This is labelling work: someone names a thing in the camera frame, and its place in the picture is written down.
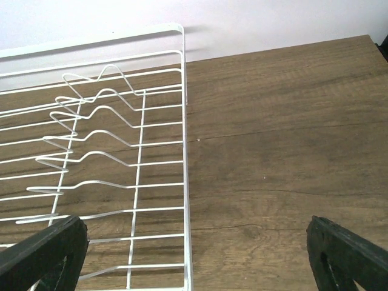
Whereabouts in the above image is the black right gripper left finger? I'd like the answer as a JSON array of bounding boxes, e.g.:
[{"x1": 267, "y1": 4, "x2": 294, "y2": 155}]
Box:
[{"x1": 1, "y1": 216, "x2": 89, "y2": 290}]

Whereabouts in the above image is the white wire dish rack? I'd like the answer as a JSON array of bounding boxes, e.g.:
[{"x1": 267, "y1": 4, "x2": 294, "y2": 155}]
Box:
[{"x1": 1, "y1": 23, "x2": 193, "y2": 290}]

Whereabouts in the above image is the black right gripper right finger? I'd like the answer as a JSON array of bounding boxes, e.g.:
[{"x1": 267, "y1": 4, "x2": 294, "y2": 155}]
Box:
[{"x1": 306, "y1": 216, "x2": 387, "y2": 290}]

